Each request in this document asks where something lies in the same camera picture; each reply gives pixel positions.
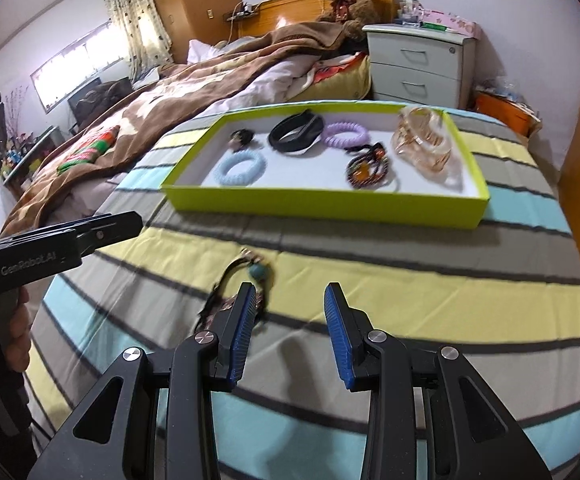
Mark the spotted window curtain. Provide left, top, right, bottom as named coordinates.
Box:
left=104, top=0, right=173, bottom=81

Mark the brown fleece blanket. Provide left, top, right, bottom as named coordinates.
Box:
left=0, top=22, right=362, bottom=237

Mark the purple spiral hair tie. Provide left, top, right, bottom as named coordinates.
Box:
left=321, top=120, right=372, bottom=150

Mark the brown teddy bear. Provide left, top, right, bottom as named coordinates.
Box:
left=316, top=0, right=379, bottom=41

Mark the beige translucent hair claw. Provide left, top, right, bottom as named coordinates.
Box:
left=391, top=105, right=453, bottom=178

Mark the brown beaded bracelet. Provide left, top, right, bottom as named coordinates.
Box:
left=343, top=141, right=392, bottom=191

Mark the green shallow cardboard box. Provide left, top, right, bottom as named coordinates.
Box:
left=161, top=103, right=490, bottom=230

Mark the wooden headboard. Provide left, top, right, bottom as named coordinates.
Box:
left=235, top=0, right=395, bottom=37

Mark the person's left hand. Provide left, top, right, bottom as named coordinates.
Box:
left=5, top=287, right=32, bottom=373

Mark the teal bead black hair tie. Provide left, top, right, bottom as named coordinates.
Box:
left=193, top=249, right=274, bottom=331

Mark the yellow pillow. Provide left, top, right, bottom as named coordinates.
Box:
left=287, top=56, right=371, bottom=102

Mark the orange storage box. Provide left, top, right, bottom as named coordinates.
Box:
left=473, top=91, right=543, bottom=138

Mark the white two-drawer nightstand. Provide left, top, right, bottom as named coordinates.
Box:
left=364, top=24, right=476, bottom=108

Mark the black smart band strap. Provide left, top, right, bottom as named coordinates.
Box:
left=267, top=108, right=326, bottom=155

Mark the black chair with clothes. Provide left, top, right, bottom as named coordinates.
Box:
left=68, top=77, right=133, bottom=131

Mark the striped table cloth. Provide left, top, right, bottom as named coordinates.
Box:
left=26, top=112, right=580, bottom=479

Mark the pink pompom black hair tie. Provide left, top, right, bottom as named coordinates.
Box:
left=228, top=128, right=256, bottom=151

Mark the pink floral tissue box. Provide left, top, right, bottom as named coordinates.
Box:
left=421, top=9, right=482, bottom=40

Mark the light blue spiral hair tie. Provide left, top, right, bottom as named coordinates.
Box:
left=213, top=148, right=268, bottom=188

